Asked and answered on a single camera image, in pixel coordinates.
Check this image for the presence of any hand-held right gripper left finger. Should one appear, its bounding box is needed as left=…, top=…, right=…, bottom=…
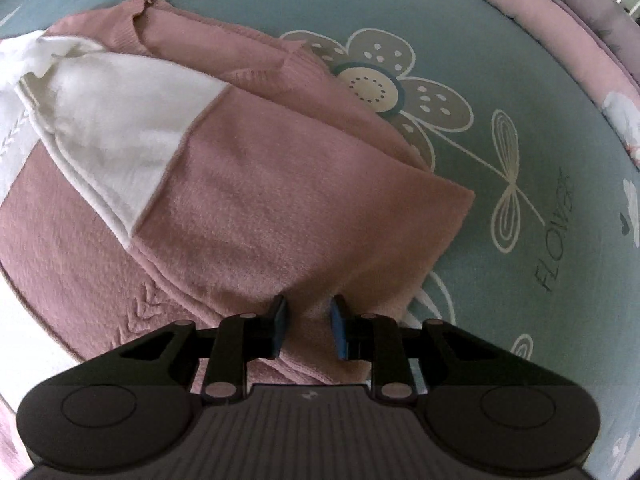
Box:
left=120, top=294, right=288, bottom=405

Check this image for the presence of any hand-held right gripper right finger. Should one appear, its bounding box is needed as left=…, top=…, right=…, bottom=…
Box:
left=330, top=295, right=501, bottom=403

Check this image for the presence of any pink and white sweater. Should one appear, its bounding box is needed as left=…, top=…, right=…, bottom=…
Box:
left=0, top=0, right=476, bottom=386

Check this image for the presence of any blue floral bed sheet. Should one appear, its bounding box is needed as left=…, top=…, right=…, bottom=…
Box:
left=0, top=0, right=640, bottom=411

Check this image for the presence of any pink floral quilt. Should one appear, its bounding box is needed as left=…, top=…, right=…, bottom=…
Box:
left=420, top=0, right=640, bottom=166

